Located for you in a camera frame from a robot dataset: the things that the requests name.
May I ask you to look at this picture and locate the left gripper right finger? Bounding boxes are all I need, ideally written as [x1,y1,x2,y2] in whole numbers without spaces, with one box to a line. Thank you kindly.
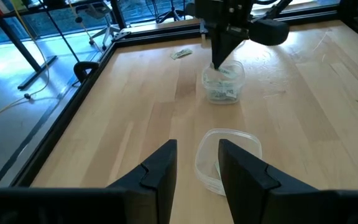
[218,139,319,224]

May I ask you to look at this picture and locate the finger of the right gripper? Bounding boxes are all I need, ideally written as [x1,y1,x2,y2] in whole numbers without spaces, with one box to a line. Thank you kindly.
[209,27,250,70]

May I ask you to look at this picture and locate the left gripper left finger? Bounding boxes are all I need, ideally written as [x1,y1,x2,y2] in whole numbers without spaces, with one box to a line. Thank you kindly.
[107,139,178,224]

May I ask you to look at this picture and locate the clear plastic bin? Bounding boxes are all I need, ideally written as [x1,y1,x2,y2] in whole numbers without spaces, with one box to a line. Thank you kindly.
[194,128,263,197]
[201,60,246,105]

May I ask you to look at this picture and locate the black tripod stand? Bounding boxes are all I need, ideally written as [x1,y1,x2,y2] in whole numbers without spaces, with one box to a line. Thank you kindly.
[155,0,188,24]

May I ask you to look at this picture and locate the white office chair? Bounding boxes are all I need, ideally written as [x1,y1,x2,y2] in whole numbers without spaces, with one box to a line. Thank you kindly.
[88,2,122,50]

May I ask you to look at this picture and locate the thin black stand pole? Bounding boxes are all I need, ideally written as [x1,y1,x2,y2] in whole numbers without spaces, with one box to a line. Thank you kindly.
[45,9,81,63]

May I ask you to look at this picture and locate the black-legged desk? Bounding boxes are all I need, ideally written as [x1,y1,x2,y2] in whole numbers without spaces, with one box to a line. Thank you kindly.
[0,0,58,91]

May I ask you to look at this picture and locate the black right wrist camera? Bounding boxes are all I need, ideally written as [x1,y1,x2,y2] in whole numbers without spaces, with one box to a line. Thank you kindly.
[249,18,290,47]

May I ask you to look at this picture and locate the black table frame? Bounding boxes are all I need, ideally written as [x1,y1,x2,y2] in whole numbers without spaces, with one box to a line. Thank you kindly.
[0,0,358,192]

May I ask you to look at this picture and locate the black frame clamp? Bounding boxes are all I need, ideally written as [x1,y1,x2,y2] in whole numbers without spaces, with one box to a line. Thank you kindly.
[73,61,100,83]

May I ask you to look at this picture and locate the short beige beaded cable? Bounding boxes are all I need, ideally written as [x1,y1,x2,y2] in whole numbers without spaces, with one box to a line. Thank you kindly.
[67,0,104,54]

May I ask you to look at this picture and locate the long beige beaded cable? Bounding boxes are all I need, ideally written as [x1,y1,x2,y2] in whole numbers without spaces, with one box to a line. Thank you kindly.
[0,0,51,124]

